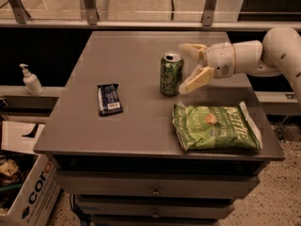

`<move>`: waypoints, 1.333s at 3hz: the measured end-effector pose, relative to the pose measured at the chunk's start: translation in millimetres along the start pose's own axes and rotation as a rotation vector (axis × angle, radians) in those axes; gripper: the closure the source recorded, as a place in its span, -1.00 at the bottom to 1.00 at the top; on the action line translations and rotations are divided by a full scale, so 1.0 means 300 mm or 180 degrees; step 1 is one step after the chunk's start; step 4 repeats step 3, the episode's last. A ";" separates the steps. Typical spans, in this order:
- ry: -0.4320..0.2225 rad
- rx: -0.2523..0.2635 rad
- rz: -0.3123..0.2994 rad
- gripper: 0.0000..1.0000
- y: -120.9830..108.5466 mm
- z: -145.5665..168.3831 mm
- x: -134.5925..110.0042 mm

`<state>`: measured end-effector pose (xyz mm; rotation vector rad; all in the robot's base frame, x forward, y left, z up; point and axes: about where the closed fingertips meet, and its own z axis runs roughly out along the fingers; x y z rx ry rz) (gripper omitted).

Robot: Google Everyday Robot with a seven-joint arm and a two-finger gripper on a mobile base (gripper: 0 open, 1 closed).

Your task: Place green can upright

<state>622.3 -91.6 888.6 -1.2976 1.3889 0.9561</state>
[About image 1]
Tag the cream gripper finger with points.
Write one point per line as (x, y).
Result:
(200, 77)
(194, 51)

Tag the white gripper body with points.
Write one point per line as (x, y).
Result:
(221, 59)

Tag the green soda can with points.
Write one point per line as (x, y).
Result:
(171, 72)

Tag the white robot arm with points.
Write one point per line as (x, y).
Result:
(278, 53)

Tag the green chips bag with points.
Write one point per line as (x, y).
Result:
(213, 127)

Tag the dark blue snack bar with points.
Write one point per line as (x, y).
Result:
(109, 103)

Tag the white pump bottle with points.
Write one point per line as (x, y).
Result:
(31, 81)

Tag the white cardboard box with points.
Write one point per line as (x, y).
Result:
(28, 188)

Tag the metal railing post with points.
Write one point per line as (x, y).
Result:
(20, 13)
(91, 11)
(208, 12)

